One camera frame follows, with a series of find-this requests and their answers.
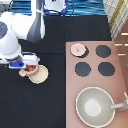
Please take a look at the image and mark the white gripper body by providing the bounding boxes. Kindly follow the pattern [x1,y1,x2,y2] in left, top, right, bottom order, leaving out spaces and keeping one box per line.
[0,52,40,65]

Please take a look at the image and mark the blue gripper fingers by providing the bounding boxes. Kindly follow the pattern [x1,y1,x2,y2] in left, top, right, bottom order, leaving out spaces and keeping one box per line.
[9,62,25,69]

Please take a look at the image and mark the pink pot with food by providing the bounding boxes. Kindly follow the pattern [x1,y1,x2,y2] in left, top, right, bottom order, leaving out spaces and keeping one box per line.
[19,65,39,77]

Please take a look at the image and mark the pink pot lid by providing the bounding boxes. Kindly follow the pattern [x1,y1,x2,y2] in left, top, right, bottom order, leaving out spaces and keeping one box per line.
[71,43,86,56]

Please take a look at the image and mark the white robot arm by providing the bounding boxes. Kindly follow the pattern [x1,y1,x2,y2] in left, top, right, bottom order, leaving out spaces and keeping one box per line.
[0,0,66,69]

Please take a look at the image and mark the cream round plate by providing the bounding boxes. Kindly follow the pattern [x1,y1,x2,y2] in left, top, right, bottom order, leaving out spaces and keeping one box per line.
[30,65,49,84]

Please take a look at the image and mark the black burner top left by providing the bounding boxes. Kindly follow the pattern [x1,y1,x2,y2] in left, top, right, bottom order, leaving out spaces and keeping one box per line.
[80,46,89,58]

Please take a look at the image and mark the pink stove top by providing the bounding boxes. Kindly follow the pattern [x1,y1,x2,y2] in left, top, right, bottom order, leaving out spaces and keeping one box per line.
[66,41,128,128]

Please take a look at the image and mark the black burner top right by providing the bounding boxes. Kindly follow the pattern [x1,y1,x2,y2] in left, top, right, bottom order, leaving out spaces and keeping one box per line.
[96,45,111,58]

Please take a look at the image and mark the black burner bottom right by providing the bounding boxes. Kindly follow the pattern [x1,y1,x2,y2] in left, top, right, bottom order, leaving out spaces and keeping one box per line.
[98,62,115,76]

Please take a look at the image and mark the large grey wok pan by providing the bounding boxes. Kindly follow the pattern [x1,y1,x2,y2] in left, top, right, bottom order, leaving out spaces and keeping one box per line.
[76,87,128,128]

